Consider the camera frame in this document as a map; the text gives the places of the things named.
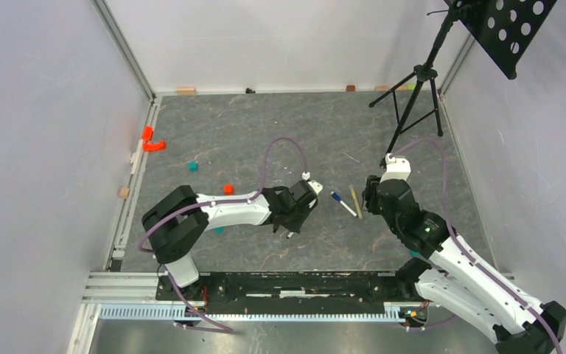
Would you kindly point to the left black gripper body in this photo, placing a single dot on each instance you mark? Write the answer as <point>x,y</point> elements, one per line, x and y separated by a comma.
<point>297,218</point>

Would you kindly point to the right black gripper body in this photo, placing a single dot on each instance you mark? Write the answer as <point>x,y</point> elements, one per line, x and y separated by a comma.
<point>372,203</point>

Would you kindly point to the yellow highlighter pen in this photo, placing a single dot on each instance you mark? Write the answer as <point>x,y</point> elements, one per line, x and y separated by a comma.
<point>356,202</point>

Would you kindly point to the white pen with blue tip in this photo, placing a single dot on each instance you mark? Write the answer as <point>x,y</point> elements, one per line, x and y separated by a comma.
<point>348,208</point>

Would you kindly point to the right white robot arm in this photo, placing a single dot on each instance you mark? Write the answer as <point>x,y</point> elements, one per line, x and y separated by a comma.
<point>452,274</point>

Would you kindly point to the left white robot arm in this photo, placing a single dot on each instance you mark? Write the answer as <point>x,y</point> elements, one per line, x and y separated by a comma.
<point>174,225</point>

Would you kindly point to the small red cube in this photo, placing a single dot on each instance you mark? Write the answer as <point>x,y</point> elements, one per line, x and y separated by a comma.
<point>228,189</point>

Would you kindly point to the small teal cube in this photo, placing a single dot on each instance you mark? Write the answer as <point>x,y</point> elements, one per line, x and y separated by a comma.
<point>193,166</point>

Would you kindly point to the red L-shaped block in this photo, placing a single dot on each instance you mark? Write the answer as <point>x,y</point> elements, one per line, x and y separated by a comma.
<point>149,146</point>

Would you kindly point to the red block upright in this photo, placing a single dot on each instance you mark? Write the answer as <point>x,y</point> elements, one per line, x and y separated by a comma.
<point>147,133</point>

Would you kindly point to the small wooden block left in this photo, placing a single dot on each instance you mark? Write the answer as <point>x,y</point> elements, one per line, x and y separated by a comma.
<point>124,192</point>

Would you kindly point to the black music stand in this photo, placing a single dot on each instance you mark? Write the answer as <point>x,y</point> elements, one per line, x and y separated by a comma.
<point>503,29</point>

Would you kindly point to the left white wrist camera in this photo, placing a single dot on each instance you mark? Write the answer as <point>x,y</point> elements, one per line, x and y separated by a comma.
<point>314,185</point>

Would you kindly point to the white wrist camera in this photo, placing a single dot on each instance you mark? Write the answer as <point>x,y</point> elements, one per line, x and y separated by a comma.
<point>396,167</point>
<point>314,185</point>

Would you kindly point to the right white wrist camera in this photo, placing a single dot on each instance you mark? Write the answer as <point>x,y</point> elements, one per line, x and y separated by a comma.
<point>396,167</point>

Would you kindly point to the white cable duct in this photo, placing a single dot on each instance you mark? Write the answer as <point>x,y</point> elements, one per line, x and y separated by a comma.
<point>178,313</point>

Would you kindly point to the wooden block at wall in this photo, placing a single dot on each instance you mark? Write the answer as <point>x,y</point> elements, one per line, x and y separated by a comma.
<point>186,91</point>

